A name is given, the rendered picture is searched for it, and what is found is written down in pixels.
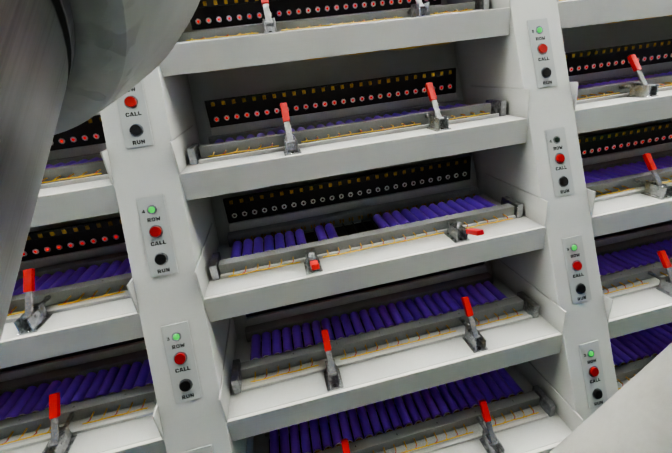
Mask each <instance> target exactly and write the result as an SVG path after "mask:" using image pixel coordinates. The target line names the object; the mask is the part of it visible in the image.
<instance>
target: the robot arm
mask: <svg viewBox="0 0 672 453"><path fill-rule="evenodd" d="M199 2H200V0H0V341H1V337H2V334H3V330H4V326H5V322H6V318H7V314H8V311H9V307H10V303H11V299H12V295H13V291H14V287H15V284H16V280H17V276H18V272H19V268H20V264H21V260H22V257H23V253H24V249H25V245H26V241H27V237H28V233H29V230H30V226H31V222H32V218H33V214H34V210H35V207H36V203H37V199H38V195H39V191H40V187H41V183H42V180H43V176H44V172H45V168H46V164H47V160H48V156H49V153H50V149H51V145H52V141H53V137H54V135H56V134H59V133H62V132H65V131H67V130H70V129H72V128H74V127H76V126H79V125H80V124H82V123H84V122H86V121H87V120H89V119H90V118H92V117H93V116H95V115H96V114H97V113H99V112H100V111H102V110H103V109H105V108H106V107H107V106H109V105H110V104H112V103H113V102H114V101H116V100H117V99H119V98H120V97H122V96H123V95H124V94H126V93H127V92H128V91H129V90H130V89H132V88H133V87H134V86H135V85H136V84H138V83H139V82H140V81H141V80H143V79H144V78H145V77H146V76H147V75H149V74H150V73H151V72H152V71H153V70H154V69H155V68H157V67H158V66H159V65H160V63H161V62H162V61H163V60H164V59H165V58H166V57H167V56H168V54H169V53H170V52H171V50H172V49H173V48H174V46H175V44H176V43H177V41H178V40H179V38H180V36H181V35H182V33H183V31H184V30H185V28H186V27H187V25H188V23H189V22H190V20H191V19H192V17H193V15H194V13H195V11H196V9H197V7H198V5H199ZM549 453H672V342H671V343H670V344H669V345H668V346H667V347H666V348H665V349H664V350H663V351H662V352H661V353H660V354H659V355H657V356H656V357H655V358H654V359H653V360H652V361H651V362H650V363H649V364H647V365H646V366H645V367H644V368H643V369H642V370H641V371H640V372H639V373H637V374H636V375H635V376H634V377H633V378H632V379H631V380H630V381H629V382H627V383H626V384H625V385H624V386H623V387H622V388H621V389H620V390H619V391H617V392H616V393H615V394H614V395H613V396H612V397H611V398H610V399H608V400H607V401H606V402H605V403H604V404H603V405H602V406H601V407H600V408H598V409H597V410H596V411H595V412H594V413H593V414H592V415H591V416H590V417H588V418H587V419H586V420H585V421H584V422H583V423H582V424H581V425H579V426H578V427H577V428H576V429H575V430H574V431H573V432H572V433H571V434H569V435H568V436H567V437H566V438H565V439H564V440H563V441H562V442H560V443H559V444H558V445H557V446H556V447H555V448H554V449H553V450H552V451H550V452H549Z"/></svg>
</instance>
